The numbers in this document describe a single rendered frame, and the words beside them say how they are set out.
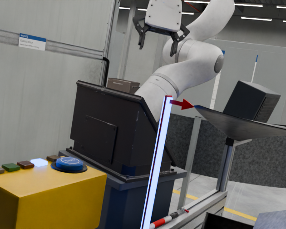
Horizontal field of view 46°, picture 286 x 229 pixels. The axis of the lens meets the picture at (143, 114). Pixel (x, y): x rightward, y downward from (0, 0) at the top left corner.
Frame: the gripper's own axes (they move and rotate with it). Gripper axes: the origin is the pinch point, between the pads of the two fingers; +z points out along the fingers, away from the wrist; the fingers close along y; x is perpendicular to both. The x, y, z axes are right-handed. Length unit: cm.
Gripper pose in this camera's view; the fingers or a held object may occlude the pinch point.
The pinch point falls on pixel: (157, 48)
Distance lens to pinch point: 96.8
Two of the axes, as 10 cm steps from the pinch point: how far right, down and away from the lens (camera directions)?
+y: 9.7, 2.0, 1.4
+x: -1.7, 1.2, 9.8
